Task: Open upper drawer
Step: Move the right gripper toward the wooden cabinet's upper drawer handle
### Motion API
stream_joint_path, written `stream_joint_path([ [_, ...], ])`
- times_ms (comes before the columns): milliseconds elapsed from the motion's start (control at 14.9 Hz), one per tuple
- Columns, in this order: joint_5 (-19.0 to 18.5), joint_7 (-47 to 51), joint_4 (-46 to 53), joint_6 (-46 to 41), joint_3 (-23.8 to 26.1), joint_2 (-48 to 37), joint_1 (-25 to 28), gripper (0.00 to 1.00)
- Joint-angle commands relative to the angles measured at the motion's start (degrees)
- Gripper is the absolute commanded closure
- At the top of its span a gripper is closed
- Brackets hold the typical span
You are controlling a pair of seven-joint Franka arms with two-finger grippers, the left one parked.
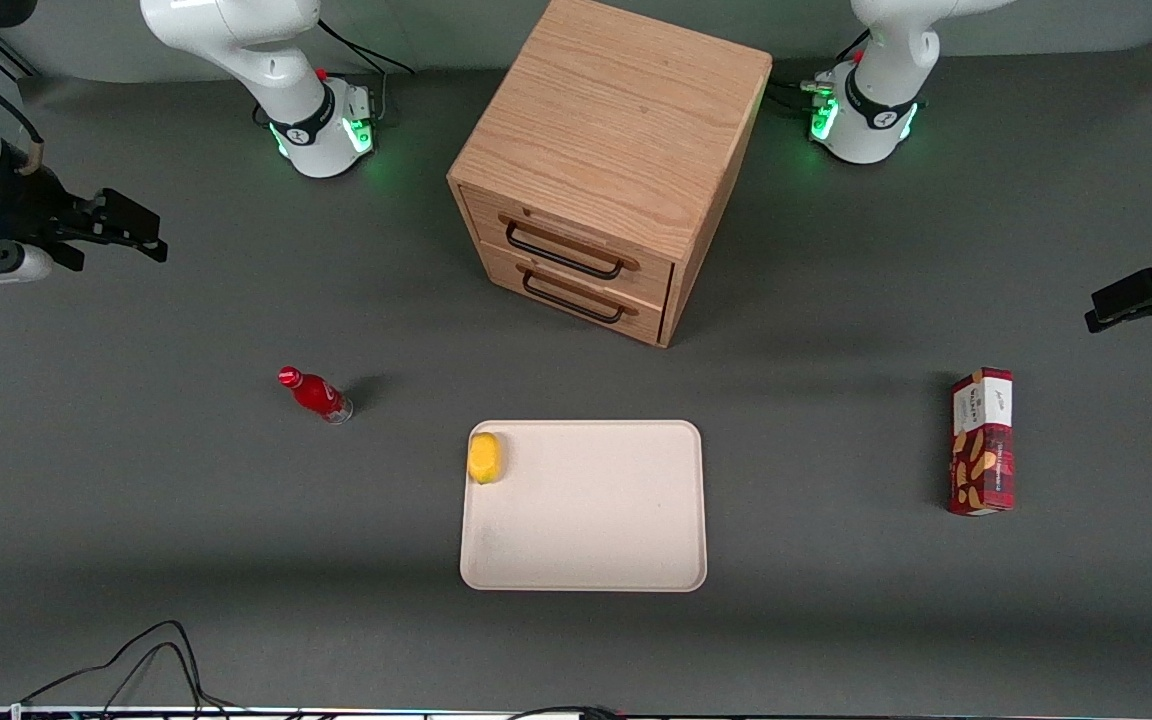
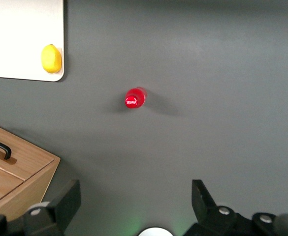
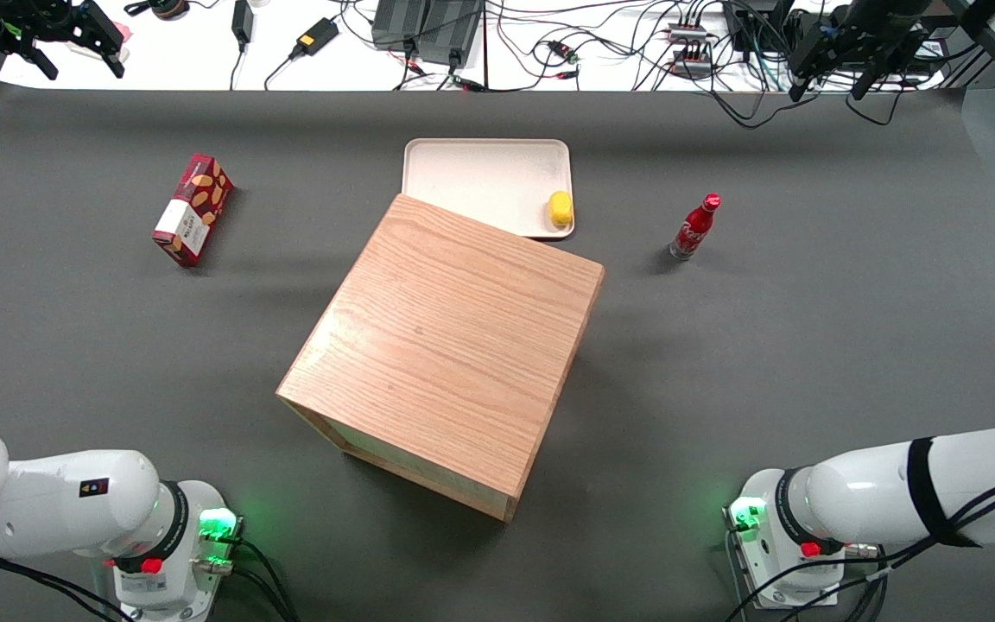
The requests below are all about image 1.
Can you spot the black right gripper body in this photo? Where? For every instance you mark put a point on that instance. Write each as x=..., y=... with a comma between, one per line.
x=24, y=212

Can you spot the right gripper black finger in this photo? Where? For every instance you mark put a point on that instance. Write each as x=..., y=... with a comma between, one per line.
x=134, y=225
x=69, y=255

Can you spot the beige plastic tray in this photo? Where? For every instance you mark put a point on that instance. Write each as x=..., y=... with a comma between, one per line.
x=596, y=510

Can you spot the red plaid cookie box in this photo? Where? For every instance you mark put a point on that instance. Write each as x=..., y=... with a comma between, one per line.
x=982, y=450

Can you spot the wooden drawer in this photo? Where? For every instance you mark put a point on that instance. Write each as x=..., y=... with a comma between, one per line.
x=651, y=272
x=496, y=262

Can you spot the yellow lemon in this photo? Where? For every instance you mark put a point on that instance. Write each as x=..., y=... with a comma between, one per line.
x=485, y=458

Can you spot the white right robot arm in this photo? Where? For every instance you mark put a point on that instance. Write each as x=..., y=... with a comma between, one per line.
x=266, y=70

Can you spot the small red bottle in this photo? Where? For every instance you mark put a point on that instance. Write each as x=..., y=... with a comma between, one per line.
x=316, y=394

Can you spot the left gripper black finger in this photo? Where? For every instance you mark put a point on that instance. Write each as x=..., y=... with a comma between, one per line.
x=1126, y=300

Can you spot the oak wooden drawer cabinet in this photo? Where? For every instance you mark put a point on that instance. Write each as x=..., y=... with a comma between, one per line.
x=616, y=120

